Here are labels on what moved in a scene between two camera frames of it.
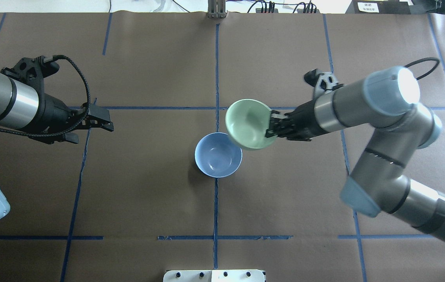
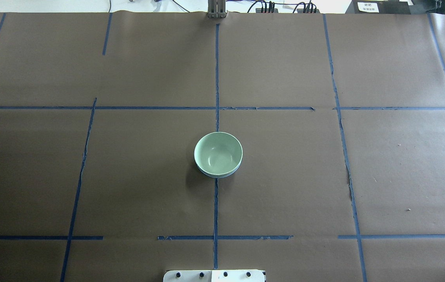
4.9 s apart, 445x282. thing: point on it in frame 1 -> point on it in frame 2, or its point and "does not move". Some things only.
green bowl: x=247 y=121 -> x=218 y=153
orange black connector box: x=259 y=10 does not move
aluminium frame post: x=217 y=9 does not move
